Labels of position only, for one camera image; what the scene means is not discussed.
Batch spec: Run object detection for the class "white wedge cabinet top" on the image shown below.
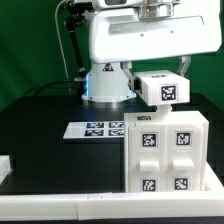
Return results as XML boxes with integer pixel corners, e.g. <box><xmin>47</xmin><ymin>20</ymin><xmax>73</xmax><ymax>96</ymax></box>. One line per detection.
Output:
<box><xmin>134</xmin><ymin>70</ymin><xmax>190</xmax><ymax>106</ymax></box>

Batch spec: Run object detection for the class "white cabinet body box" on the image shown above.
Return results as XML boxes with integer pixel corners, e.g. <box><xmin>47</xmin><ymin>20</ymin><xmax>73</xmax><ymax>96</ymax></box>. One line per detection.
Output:
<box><xmin>124</xmin><ymin>110</ymin><xmax>209</xmax><ymax>192</ymax></box>

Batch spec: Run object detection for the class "black cable bundle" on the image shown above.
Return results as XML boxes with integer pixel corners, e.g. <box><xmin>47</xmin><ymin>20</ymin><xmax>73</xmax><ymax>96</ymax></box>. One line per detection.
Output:
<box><xmin>21</xmin><ymin>79</ymin><xmax>84</xmax><ymax>98</ymax></box>

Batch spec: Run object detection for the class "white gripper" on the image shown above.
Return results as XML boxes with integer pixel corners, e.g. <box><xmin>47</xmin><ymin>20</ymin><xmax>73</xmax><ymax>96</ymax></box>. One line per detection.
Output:
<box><xmin>89</xmin><ymin>8</ymin><xmax>222</xmax><ymax>91</ymax></box>

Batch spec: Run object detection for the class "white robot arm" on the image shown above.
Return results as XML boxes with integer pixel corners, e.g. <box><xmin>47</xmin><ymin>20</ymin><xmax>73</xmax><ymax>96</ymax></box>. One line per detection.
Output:
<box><xmin>65</xmin><ymin>0</ymin><xmax>222</xmax><ymax>106</ymax></box>

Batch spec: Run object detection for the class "white cabinet door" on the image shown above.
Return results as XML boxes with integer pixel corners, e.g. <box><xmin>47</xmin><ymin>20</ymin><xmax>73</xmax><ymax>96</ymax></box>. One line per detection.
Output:
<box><xmin>166</xmin><ymin>124</ymin><xmax>203</xmax><ymax>192</ymax></box>
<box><xmin>128</xmin><ymin>125</ymin><xmax>165</xmax><ymax>192</ymax></box>

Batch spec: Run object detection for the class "white marker plate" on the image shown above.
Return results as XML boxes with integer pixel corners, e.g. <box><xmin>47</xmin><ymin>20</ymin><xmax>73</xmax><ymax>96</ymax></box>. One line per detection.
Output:
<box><xmin>63</xmin><ymin>121</ymin><xmax>124</xmax><ymax>140</ymax></box>

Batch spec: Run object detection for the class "white obstacle fence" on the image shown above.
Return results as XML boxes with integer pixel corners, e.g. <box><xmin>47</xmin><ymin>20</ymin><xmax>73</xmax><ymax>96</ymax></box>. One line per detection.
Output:
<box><xmin>0</xmin><ymin>150</ymin><xmax>224</xmax><ymax>222</ymax></box>

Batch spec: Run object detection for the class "white cable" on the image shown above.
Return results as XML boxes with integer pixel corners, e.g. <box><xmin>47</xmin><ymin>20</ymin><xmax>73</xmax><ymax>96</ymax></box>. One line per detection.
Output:
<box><xmin>54</xmin><ymin>0</ymin><xmax>71</xmax><ymax>81</ymax></box>

